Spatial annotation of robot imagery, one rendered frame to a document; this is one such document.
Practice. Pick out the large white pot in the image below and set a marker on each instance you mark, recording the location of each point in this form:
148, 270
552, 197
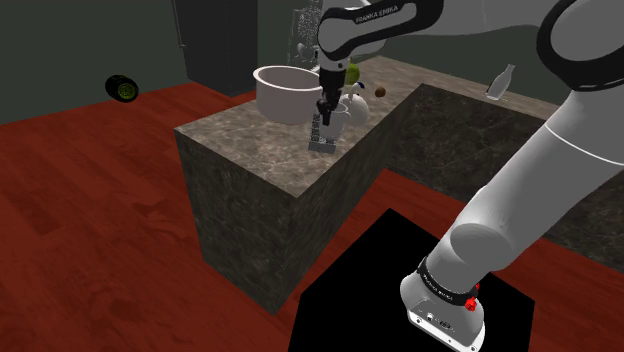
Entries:
282, 95

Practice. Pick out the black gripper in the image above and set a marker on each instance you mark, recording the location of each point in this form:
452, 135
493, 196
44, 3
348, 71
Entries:
330, 85

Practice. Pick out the black and green round object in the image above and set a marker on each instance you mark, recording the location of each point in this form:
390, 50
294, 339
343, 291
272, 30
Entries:
123, 88

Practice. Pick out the green apple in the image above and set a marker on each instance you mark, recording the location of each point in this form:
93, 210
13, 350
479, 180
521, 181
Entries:
353, 74

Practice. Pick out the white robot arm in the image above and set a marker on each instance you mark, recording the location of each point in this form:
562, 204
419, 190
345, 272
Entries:
526, 195

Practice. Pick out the black robot stand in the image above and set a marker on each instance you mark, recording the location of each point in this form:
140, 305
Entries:
351, 292

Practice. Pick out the white mug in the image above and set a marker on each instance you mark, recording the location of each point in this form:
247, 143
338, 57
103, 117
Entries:
340, 122

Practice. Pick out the dark tall refrigerator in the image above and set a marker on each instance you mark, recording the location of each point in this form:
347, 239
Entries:
219, 44

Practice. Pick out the white teapot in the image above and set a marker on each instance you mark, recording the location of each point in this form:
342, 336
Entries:
360, 108

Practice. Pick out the small brown ball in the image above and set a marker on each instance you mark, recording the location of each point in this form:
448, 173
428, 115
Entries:
380, 92

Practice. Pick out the clear glass bottle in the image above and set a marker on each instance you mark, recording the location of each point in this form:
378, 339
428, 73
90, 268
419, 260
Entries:
502, 83

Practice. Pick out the grey patterned tall box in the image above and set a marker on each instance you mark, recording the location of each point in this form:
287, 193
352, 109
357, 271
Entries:
303, 24

